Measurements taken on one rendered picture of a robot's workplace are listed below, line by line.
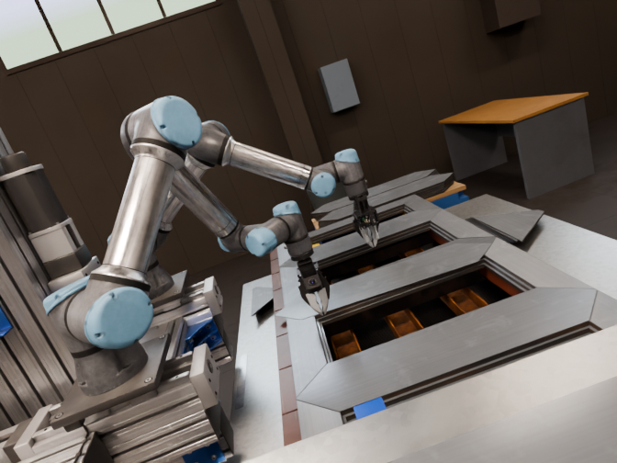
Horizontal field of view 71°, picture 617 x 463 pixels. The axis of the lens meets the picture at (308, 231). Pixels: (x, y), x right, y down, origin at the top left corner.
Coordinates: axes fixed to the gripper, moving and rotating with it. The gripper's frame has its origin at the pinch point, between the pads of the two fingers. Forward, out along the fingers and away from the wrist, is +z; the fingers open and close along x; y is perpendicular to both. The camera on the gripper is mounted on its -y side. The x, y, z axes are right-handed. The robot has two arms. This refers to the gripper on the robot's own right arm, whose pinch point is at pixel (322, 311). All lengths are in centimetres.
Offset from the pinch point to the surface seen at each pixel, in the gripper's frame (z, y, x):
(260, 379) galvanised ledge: 17.7, 4.8, 26.9
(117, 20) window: -192, 374, 102
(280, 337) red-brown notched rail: 3.1, -0.1, 14.9
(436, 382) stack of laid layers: 2.0, -43.8, -18.2
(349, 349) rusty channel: 17.5, 3.5, -3.8
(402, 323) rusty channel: 17.5, 7.1, -23.5
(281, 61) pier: -104, 363, -42
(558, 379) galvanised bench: -19, -77, -26
